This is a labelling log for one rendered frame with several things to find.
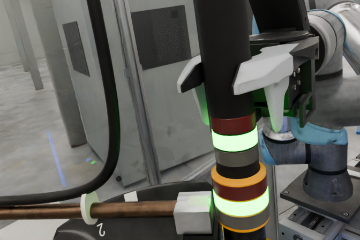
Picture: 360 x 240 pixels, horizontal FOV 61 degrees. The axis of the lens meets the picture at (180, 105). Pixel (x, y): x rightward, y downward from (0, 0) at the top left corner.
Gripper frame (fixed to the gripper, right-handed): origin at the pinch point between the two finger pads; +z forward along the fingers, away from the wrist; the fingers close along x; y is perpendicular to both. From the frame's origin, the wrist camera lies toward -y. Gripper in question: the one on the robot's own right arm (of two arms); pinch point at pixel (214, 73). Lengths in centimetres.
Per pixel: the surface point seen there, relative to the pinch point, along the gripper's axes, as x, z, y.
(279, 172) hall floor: 81, -250, 162
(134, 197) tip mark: 18.7, -7.0, 19.1
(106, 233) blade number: 20.4, -2.5, 22.2
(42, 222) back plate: 42, -4, 29
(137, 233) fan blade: 16.6, -4.6, 22.5
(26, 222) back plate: 43, -2, 28
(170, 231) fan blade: 13.0, -6.8, 22.7
